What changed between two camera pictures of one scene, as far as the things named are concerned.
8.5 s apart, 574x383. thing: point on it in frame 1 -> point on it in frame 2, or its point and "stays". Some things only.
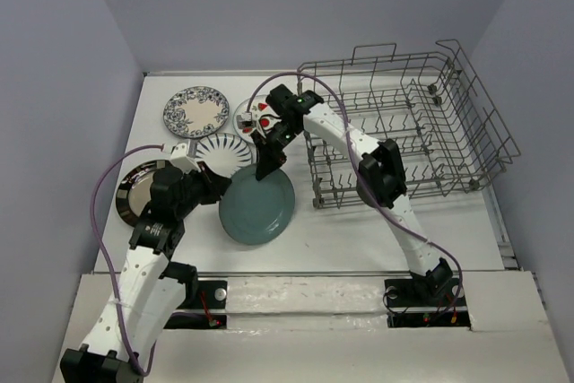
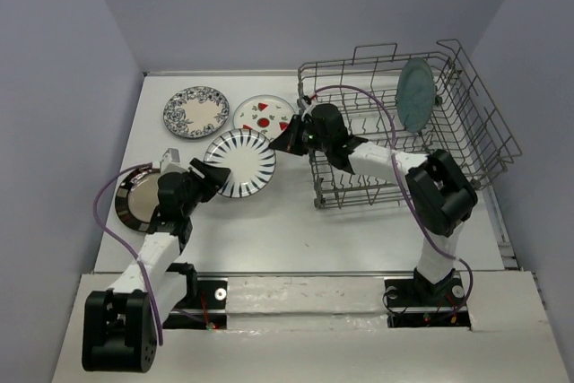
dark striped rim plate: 133,194 stays
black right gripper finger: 269,160 -> 295,126
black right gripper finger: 262,148 -> 289,141
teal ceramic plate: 255,212 -> 415,94
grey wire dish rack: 449,137 stays
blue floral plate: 195,112 stays
